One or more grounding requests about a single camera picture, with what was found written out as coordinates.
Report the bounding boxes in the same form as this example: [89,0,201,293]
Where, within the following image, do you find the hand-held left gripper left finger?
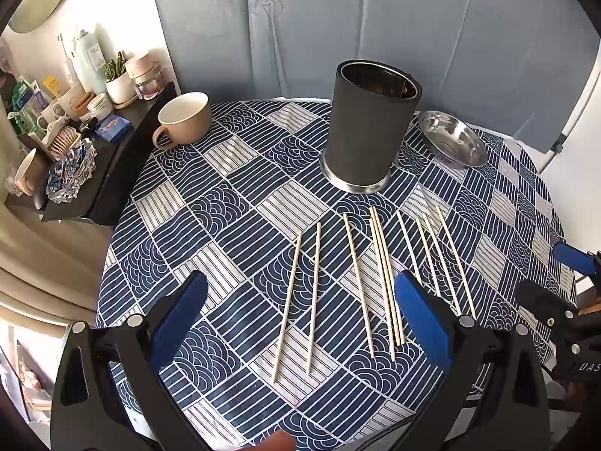
[51,270,210,451]

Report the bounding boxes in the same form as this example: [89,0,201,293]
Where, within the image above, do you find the green packets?
[10,80,44,133]

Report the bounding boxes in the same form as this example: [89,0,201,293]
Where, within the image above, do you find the white light stand panel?
[540,49,601,176]

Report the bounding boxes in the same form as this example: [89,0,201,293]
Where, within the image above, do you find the pink lidded jar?
[124,54,163,80]

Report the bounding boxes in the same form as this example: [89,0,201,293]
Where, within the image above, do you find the pale green spray bottle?
[74,28,110,95]

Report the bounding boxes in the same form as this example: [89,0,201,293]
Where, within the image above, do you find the person's left hand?
[256,430,297,451]

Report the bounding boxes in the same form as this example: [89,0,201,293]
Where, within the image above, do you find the white electric toothbrush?
[57,33,79,86]

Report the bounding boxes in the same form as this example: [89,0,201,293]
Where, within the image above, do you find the white mug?
[36,101,66,131]

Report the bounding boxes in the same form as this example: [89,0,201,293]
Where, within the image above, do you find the white cup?
[56,85,88,120]

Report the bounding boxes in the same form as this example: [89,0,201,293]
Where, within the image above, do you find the beige cup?
[13,148,48,197]

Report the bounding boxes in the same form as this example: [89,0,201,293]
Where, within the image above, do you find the small blue box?
[94,117,132,142]

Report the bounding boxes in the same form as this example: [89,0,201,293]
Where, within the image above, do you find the black cylindrical utensil holder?
[319,59,422,194]

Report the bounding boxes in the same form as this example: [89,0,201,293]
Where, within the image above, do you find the beige ceramic mug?
[151,92,213,152]

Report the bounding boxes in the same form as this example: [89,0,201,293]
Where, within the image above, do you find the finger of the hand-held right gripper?
[551,243,601,288]
[514,281,579,336]

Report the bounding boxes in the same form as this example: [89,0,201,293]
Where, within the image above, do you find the blue-grey backdrop cloth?
[148,0,601,153]

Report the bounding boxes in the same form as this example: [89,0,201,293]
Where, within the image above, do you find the succulent in white pot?
[102,51,138,105]

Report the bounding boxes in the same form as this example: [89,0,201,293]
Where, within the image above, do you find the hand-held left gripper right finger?
[393,270,552,451]

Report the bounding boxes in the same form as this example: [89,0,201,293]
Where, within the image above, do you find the blue white patterned tablecloth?
[96,98,579,451]

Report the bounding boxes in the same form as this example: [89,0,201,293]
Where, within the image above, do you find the stainless steel dish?
[418,110,489,168]

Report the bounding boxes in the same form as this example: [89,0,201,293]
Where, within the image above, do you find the group of wooden chopsticks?
[271,204,477,383]

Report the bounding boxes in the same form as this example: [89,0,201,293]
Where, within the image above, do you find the black side shelf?
[5,82,181,226]

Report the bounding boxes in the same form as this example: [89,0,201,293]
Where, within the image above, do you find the white round tin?
[87,94,114,121]

